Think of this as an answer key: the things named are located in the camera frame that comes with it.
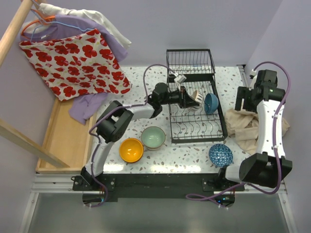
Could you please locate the striped cream bowl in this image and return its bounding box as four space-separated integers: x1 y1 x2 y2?
189 90 204 112

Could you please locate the solid blue bowl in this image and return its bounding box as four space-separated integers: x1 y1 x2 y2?
204 93 219 115

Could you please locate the mint green bowl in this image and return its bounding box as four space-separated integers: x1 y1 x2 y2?
140 126 166 150

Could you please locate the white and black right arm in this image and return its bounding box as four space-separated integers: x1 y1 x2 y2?
216 69 293 191

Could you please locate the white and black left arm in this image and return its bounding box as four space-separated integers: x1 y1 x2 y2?
81 83 203 190

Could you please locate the beige crumpled cloth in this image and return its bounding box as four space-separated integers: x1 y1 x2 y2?
224 108 291 156

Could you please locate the blue triangle pattern bowl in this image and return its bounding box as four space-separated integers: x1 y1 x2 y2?
208 144 233 167

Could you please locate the orange yellow bowl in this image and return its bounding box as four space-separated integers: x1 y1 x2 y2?
119 138 144 163

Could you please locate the lilac purple shirt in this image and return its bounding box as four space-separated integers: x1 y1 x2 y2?
19 15 132 124

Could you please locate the red poppy print cloth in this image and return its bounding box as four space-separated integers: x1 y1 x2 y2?
19 29 132 101

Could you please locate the light wooden tray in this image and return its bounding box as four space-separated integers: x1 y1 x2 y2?
36 99 96 174

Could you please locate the white hanging garment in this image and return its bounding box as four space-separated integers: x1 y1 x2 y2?
39 3 132 49

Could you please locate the orange clothes hanger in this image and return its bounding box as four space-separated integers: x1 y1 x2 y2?
20 0 55 36

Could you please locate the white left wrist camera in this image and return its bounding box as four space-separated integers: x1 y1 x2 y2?
174 74 187 85

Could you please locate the black wire dish rack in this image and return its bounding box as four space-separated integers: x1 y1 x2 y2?
166 49 228 143

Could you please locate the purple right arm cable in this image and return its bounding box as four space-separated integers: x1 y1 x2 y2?
186 61 292 208

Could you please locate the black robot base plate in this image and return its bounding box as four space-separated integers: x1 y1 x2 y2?
71 173 236 204

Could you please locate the blue wire clothes hanger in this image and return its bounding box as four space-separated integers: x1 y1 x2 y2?
31 8 94 42

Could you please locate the wooden clothes rail frame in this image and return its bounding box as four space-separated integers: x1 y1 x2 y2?
0 0 68 168

